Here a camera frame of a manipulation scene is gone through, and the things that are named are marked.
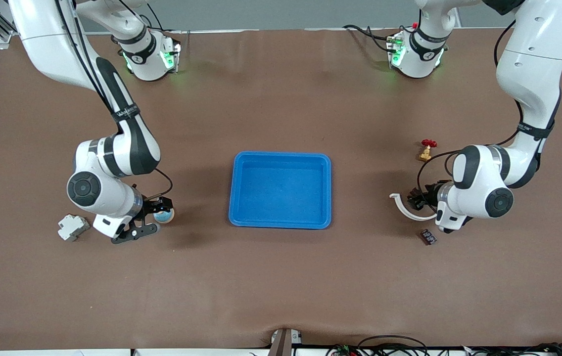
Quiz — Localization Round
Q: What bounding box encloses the blue plastic tray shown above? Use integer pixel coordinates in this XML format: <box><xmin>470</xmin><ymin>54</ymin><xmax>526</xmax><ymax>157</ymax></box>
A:
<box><xmin>228</xmin><ymin>151</ymin><xmax>332</xmax><ymax>230</ymax></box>

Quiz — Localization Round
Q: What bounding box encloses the white curved pipe clamp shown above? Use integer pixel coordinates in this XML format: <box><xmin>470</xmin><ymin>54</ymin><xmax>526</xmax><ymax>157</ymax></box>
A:
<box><xmin>389</xmin><ymin>193</ymin><xmax>438</xmax><ymax>222</ymax></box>

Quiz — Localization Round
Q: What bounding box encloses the white circuit breaker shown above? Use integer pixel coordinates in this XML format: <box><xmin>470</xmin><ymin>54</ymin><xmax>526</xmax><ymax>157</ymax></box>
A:
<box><xmin>57</xmin><ymin>214</ymin><xmax>91</xmax><ymax>242</ymax></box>

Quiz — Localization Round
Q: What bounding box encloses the table cover sheet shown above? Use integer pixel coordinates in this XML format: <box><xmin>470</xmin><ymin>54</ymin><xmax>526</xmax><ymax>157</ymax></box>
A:
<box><xmin>0</xmin><ymin>27</ymin><xmax>562</xmax><ymax>349</ymax></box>

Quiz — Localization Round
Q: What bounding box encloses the grey table edge clamp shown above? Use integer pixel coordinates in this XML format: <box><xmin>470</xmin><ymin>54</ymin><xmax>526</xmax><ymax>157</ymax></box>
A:
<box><xmin>267</xmin><ymin>328</ymin><xmax>304</xmax><ymax>356</ymax></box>

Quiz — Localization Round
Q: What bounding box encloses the brass valve red handle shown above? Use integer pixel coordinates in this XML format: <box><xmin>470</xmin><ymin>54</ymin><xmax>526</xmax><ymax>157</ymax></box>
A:
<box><xmin>417</xmin><ymin>139</ymin><xmax>438</xmax><ymax>163</ymax></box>

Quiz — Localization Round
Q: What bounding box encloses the tangled black cable bundle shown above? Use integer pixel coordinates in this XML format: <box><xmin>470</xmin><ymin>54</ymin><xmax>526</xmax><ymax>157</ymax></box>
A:
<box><xmin>326</xmin><ymin>335</ymin><xmax>562</xmax><ymax>356</ymax></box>

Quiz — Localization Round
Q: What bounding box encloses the black left arm base cable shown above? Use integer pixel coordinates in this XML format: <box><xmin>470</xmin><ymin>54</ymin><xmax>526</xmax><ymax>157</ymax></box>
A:
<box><xmin>343</xmin><ymin>24</ymin><xmax>395</xmax><ymax>52</ymax></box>

